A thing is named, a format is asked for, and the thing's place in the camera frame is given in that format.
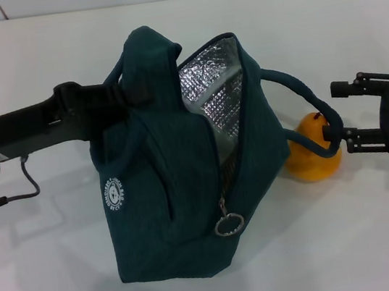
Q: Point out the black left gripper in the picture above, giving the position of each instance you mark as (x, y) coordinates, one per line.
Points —
(24, 130)

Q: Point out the orange pear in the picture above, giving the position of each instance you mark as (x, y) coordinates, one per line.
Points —
(314, 166)

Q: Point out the dark teal insulated lunch bag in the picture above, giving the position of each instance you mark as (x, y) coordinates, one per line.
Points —
(186, 190)

